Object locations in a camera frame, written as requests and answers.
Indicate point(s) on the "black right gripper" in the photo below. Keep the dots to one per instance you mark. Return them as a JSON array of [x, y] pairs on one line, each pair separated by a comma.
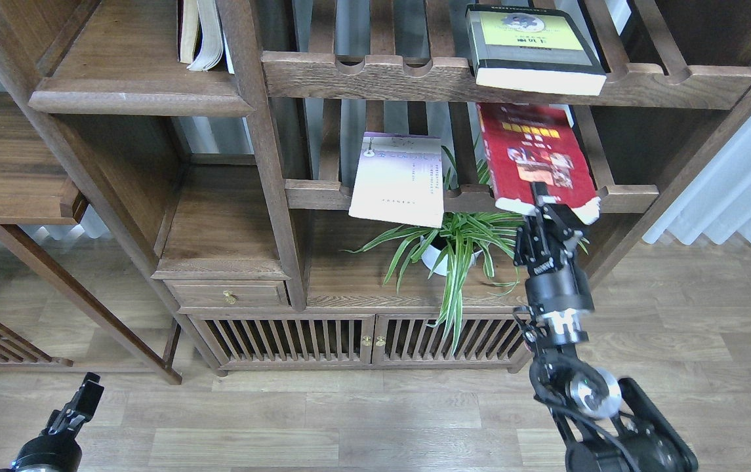
[[547, 247]]

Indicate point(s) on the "red cover book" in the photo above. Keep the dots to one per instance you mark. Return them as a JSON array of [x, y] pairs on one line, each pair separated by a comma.
[[530, 143]]

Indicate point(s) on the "white lavender cover book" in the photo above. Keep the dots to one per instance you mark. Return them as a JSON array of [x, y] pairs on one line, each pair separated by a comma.
[[399, 180]]

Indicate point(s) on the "upright cream books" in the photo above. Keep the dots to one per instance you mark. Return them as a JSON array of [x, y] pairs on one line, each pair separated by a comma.
[[201, 41]]

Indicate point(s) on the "large wooden bookshelf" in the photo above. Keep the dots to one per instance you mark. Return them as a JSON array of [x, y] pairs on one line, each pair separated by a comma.
[[214, 181]]

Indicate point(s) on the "white plant pot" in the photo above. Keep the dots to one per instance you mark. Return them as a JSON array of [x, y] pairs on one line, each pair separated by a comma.
[[436, 260]]

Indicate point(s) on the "wooden side table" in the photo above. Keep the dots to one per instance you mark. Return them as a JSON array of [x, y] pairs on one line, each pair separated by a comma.
[[35, 190]]

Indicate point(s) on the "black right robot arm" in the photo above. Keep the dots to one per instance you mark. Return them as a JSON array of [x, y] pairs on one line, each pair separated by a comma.
[[606, 423]]

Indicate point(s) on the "thick yellow grey book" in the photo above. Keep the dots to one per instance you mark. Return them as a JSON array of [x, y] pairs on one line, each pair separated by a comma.
[[533, 50]]

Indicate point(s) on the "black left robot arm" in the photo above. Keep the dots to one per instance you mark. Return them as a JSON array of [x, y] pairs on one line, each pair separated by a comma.
[[55, 448]]

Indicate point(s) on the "white pleated curtain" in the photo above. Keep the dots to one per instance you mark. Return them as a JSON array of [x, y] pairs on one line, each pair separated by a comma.
[[717, 203]]

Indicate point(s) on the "brass drawer knob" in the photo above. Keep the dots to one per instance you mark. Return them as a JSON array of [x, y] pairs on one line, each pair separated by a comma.
[[229, 297]]

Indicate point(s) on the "green spider plant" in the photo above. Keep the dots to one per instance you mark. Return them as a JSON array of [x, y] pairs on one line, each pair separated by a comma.
[[465, 229]]

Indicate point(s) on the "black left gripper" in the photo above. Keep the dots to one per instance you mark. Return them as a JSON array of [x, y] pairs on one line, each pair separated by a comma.
[[79, 410]]

